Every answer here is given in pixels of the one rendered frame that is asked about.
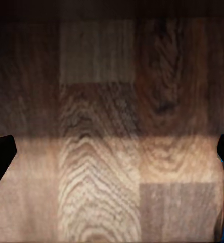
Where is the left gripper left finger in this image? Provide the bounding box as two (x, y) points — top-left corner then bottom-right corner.
(0, 135), (17, 180)

